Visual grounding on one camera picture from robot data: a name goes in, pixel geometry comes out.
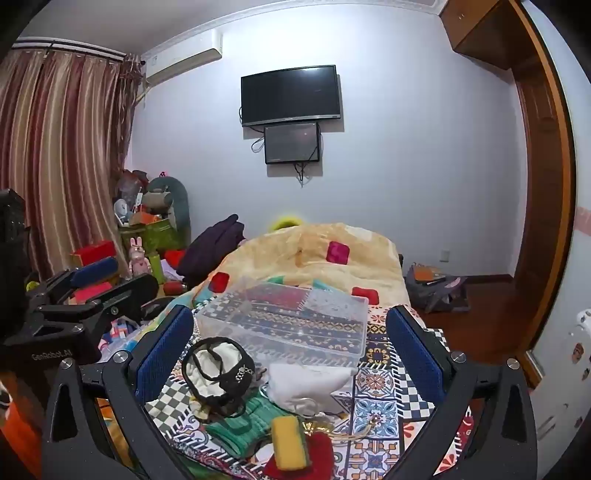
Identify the wooden door frame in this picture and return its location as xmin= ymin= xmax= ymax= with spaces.
xmin=508 ymin=0 xmax=578 ymax=388

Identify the red box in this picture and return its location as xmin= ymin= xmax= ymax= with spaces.
xmin=70 ymin=240 xmax=116 ymax=267

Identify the pink box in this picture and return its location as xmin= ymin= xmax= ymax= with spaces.
xmin=74 ymin=281 xmax=114 ymax=303

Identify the pink rabbit figure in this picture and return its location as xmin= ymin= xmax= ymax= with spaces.
xmin=129 ymin=236 xmax=153 ymax=278

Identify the grey-green plush toy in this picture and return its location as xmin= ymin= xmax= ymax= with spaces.
xmin=141 ymin=176 xmax=191 ymax=245

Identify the wall-mounted black television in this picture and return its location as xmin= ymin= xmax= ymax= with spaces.
xmin=240 ymin=65 xmax=343 ymax=128

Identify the green knitted cloth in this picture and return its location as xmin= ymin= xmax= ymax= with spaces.
xmin=203 ymin=394 xmax=278 ymax=457

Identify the yellow-green round object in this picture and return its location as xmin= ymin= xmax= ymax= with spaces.
xmin=270 ymin=212 xmax=303 ymax=232

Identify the white cloth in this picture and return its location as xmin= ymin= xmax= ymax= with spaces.
xmin=267 ymin=362 xmax=354 ymax=414

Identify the yellow quilt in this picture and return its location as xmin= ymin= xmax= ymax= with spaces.
xmin=191 ymin=222 xmax=411 ymax=308

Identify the yellow sponge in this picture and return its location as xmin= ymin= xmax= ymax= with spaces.
xmin=270 ymin=415 xmax=309 ymax=470

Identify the small black monitor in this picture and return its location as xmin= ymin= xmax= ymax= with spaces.
xmin=263 ymin=121 xmax=321 ymax=165

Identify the wooden overhead cabinet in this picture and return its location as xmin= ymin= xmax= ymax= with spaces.
xmin=438 ymin=0 xmax=527 ymax=70

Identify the black and cream pouch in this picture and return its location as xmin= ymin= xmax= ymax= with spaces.
xmin=181 ymin=336 xmax=259 ymax=418

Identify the dark purple jacket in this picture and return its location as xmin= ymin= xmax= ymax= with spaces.
xmin=178 ymin=213 xmax=245 ymax=287

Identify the green shopping bag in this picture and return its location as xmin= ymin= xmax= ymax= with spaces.
xmin=120 ymin=217 xmax=183 ymax=252

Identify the clear plastic storage box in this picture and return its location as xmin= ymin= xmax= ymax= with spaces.
xmin=196 ymin=276 xmax=370 ymax=370

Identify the red cloth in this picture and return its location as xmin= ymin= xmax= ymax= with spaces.
xmin=263 ymin=431 xmax=335 ymax=480

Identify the grey bag with orange book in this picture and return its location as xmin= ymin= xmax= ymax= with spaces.
xmin=405 ymin=263 xmax=468 ymax=315

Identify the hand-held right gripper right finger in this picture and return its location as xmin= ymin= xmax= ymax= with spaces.
xmin=385 ymin=304 xmax=539 ymax=480

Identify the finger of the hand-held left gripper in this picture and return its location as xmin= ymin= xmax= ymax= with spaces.
xmin=28 ymin=256 xmax=120 ymax=306
xmin=37 ymin=274 xmax=160 ymax=334

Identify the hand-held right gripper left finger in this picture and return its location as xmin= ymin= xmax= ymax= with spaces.
xmin=41 ymin=305 xmax=195 ymax=480

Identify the white door with stickers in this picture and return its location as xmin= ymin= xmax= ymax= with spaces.
xmin=529 ymin=309 xmax=591 ymax=464

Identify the striped red curtain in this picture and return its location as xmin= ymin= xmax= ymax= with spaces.
xmin=0 ymin=39 xmax=141 ymax=282

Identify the white air conditioner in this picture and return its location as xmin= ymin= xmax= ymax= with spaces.
xmin=141 ymin=28 xmax=223 ymax=88

